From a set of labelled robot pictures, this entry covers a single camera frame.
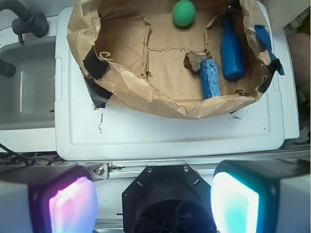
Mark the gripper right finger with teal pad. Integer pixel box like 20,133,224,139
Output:
210,159,311,233

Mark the green foam ball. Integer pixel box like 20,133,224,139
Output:
172,0,196,27

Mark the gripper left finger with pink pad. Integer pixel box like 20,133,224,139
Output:
0,166,97,233

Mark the brown paper bag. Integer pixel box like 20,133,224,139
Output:
67,0,280,119

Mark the aluminium rail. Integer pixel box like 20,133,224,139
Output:
85,148,311,181

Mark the black motor mount plate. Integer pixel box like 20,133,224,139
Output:
122,166,217,233

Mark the blue sponge roll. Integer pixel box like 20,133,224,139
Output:
200,59,221,99

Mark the blue plastic bottle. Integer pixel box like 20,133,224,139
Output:
221,17,246,81

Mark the grey toy sink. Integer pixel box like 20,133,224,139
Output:
0,36,55,130

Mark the blue tape strip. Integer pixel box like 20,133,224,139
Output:
254,25,285,75

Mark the black faucet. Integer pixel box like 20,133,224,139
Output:
0,0,49,44

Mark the brown rock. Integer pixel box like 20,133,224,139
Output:
183,51,212,77

